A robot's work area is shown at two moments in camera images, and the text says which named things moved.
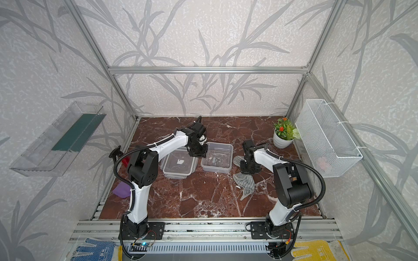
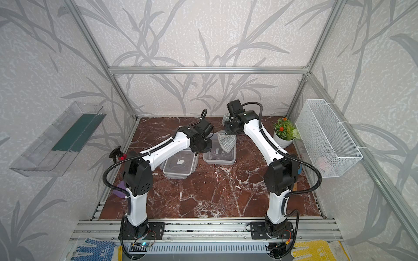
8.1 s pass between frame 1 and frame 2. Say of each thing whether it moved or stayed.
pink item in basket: stayed
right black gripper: moved
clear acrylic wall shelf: stayed
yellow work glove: stayed
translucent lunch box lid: stayed
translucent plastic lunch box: moved
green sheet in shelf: stayed
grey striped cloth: moved
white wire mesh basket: stayed
